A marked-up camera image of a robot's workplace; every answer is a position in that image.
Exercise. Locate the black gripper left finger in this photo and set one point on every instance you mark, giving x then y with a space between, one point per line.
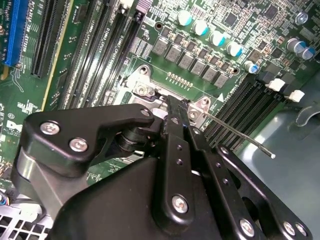
75 125

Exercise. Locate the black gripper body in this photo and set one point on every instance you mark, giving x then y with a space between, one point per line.
112 205

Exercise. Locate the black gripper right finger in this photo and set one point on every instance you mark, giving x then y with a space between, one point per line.
250 190

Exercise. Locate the metal socket cover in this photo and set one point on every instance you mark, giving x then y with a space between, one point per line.
161 111

